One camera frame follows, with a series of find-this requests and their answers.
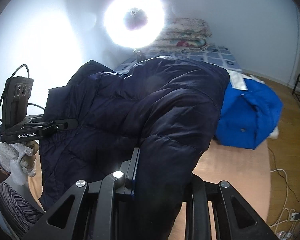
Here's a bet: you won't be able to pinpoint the striped dark cloth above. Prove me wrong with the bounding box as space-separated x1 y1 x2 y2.
0 182 44 239

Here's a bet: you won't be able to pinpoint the navy blue puffer jacket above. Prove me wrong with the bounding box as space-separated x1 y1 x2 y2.
39 56 230 239

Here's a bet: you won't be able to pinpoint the bright blue jacket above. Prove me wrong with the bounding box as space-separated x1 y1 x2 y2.
215 70 283 150

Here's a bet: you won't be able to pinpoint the white cables on floor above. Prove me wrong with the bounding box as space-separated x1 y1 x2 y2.
267 144 300 239

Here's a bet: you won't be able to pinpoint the folded floral quilts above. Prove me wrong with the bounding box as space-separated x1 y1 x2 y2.
149 18 212 52

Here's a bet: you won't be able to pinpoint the blue patterned bed sheet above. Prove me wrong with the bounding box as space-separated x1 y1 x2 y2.
113 42 243 74

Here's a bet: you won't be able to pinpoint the ring light on tripod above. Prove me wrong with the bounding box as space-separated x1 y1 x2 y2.
103 0 165 51

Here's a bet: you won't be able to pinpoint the left white gloved hand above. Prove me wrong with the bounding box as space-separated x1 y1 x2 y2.
0 140 39 177

